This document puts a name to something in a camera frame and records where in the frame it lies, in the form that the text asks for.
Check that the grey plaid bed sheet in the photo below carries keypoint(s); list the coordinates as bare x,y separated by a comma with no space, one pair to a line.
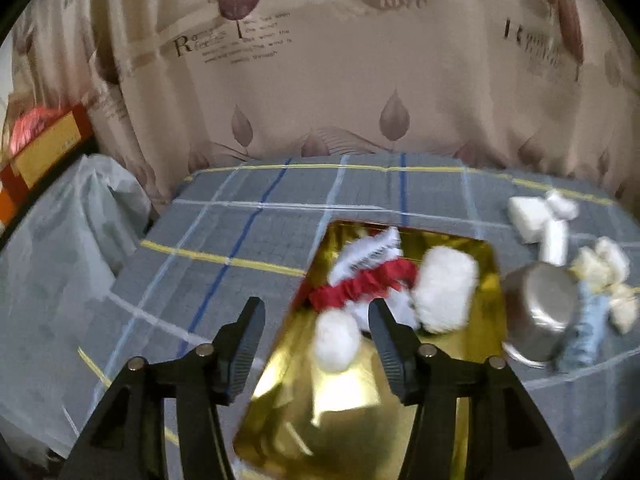
240,220

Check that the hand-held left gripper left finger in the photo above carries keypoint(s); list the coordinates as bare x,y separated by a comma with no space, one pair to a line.
247,347

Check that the white translucent plastic cover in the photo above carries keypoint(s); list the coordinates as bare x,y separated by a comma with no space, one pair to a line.
55,260

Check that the red cardboard box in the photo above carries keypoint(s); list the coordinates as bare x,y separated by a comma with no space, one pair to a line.
45,155

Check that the pink mesh bag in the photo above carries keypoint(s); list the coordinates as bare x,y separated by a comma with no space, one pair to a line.
32,127

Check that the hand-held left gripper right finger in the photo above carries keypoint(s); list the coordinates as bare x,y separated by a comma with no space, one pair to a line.
387,347

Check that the light blue fluffy sock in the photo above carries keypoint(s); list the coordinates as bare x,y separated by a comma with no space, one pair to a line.
582,332

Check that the beige leaf print curtain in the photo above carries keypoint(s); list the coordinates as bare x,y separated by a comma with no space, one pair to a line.
350,70

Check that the metal cup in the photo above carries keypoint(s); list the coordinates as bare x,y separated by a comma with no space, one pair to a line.
542,305

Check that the orange box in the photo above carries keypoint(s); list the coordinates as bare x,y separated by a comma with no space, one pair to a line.
6,210

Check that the red tin box gold inside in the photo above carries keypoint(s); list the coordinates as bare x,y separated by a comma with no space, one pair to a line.
345,410

